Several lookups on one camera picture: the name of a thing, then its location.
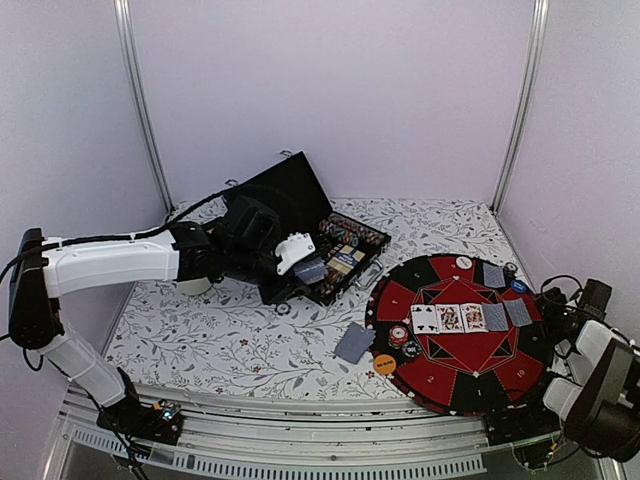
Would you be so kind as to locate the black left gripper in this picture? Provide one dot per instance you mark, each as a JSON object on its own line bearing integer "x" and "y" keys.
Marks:
{"x": 288, "y": 288}

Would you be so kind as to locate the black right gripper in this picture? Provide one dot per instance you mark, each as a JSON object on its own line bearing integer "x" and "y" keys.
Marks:
{"x": 549, "y": 301}

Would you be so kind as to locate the face-down board card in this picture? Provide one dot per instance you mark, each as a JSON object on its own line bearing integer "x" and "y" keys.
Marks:
{"x": 518, "y": 312}
{"x": 495, "y": 317}

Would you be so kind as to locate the blue small blind button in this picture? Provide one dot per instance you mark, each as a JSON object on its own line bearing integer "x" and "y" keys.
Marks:
{"x": 519, "y": 286}

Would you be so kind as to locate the dealt face-down card pair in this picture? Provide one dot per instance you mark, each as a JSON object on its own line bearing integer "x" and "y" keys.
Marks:
{"x": 494, "y": 276}

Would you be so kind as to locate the king face-up playing card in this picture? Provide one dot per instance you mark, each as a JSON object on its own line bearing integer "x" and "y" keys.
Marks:
{"x": 473, "y": 318}

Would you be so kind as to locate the grey card deck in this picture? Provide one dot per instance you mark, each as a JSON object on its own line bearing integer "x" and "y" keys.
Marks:
{"x": 354, "y": 343}

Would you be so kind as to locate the queen face-up playing card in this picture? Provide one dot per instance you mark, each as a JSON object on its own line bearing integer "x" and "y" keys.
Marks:
{"x": 449, "y": 319}

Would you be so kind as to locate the white dealer button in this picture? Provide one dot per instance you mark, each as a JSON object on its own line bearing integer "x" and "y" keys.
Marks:
{"x": 463, "y": 262}

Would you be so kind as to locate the red 5 poker chip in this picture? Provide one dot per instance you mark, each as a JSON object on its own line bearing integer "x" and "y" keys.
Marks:
{"x": 398, "y": 336}

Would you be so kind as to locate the orange big blind button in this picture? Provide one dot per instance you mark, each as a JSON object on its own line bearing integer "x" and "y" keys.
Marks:
{"x": 384, "y": 364}

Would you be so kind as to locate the clubs face-up playing card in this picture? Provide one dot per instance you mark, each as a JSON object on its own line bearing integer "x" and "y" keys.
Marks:
{"x": 424, "y": 319}

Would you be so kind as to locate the black 100 poker chips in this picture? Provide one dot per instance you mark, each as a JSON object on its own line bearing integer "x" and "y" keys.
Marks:
{"x": 411, "y": 349}

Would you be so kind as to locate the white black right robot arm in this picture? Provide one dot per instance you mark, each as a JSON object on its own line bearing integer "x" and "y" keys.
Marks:
{"x": 599, "y": 411}

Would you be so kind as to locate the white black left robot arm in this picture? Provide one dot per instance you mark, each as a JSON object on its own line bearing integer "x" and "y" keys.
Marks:
{"x": 55, "y": 281}

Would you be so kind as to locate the blue white loose chip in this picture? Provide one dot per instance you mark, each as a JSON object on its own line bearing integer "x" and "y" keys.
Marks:
{"x": 283, "y": 308}

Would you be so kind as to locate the front row poker chips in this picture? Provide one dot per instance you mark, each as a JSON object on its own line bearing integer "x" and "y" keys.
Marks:
{"x": 333, "y": 285}

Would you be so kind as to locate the row poker chips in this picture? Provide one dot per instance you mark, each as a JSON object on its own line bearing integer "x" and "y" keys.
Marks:
{"x": 333, "y": 285}
{"x": 351, "y": 232}

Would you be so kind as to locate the open black poker chip case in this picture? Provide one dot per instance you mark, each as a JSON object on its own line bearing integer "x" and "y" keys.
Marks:
{"x": 292, "y": 191}

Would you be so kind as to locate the blue boxed card deck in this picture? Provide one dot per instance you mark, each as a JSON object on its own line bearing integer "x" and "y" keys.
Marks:
{"x": 347, "y": 258}

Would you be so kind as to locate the back row poker chips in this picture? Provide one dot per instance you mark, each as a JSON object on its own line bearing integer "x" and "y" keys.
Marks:
{"x": 351, "y": 232}

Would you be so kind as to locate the round red black poker mat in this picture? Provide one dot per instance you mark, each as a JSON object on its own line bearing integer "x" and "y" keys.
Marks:
{"x": 461, "y": 373}

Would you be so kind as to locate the floral white table mat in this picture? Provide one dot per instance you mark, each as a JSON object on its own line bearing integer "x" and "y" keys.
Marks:
{"x": 227, "y": 342}

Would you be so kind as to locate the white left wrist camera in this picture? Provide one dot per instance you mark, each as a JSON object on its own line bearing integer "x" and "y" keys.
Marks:
{"x": 295, "y": 248}

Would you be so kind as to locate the right aluminium frame post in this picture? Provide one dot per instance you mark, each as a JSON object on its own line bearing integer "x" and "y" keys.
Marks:
{"x": 533, "y": 56}

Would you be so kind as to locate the aluminium frame post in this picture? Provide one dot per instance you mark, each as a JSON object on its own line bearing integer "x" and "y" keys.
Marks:
{"x": 533, "y": 56}
{"x": 124, "y": 24}

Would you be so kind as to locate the left aluminium frame post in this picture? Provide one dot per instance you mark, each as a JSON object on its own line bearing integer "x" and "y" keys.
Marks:
{"x": 124, "y": 24}

